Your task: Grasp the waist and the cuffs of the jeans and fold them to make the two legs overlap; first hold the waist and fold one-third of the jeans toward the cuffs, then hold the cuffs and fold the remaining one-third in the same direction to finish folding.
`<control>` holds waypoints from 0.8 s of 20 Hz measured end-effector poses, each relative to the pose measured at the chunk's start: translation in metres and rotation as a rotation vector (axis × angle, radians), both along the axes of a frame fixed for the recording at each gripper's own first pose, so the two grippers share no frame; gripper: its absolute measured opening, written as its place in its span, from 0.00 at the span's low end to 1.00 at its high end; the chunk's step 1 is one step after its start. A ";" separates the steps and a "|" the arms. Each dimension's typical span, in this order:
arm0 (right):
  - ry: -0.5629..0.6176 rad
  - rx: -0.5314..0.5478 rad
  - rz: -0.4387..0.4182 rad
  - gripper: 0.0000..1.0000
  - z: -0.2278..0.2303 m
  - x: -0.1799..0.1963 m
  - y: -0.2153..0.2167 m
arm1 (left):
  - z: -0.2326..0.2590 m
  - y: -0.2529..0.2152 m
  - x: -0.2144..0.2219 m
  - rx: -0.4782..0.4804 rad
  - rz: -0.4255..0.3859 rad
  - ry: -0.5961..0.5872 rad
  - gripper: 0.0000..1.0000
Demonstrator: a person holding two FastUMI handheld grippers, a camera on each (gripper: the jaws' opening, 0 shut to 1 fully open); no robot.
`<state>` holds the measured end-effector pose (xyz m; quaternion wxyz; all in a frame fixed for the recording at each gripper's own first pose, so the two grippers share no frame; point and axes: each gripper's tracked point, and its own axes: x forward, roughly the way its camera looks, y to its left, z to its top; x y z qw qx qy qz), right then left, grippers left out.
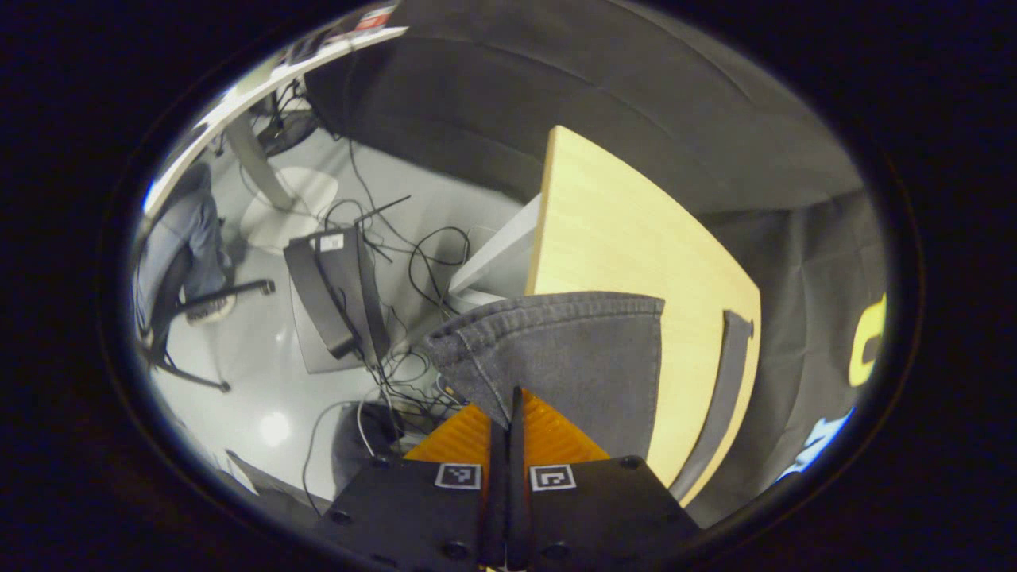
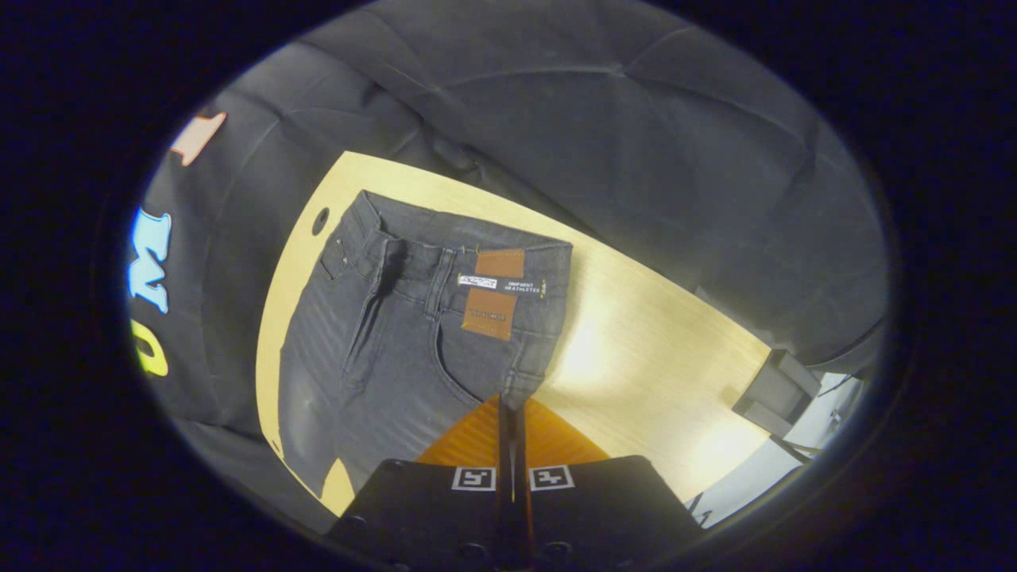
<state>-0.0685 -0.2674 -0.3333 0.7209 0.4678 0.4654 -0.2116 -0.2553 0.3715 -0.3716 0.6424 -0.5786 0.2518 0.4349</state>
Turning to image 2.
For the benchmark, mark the black backdrop cloth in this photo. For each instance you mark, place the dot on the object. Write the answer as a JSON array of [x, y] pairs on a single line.
[[636, 159]]

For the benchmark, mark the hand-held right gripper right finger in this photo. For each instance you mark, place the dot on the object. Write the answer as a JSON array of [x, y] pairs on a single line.
[[596, 516]]

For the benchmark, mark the dark grey jeans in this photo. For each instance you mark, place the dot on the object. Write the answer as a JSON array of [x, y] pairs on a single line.
[[397, 349]]

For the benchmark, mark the black clamp block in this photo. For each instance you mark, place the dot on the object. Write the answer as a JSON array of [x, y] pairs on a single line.
[[775, 393]]

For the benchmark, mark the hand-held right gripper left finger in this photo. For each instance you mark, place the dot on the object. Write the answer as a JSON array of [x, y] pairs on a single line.
[[429, 516]]

